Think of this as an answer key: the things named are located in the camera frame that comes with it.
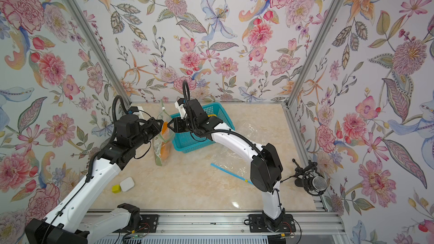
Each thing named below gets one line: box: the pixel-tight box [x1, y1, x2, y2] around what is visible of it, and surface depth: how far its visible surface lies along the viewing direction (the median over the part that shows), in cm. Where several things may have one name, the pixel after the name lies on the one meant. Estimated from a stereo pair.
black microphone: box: [280, 158, 329, 196], surface depth 72 cm
